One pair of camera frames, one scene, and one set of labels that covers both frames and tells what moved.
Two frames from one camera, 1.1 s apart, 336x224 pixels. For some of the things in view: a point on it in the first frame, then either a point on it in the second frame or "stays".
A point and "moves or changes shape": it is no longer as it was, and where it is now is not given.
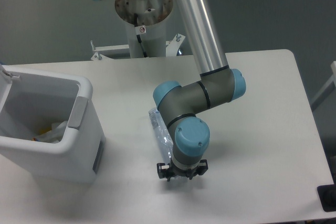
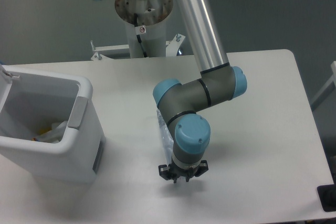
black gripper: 170,171 stays
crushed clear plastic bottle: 162,134 moves or changes shape
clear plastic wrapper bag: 55,135 stays
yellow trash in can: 42,130 stays
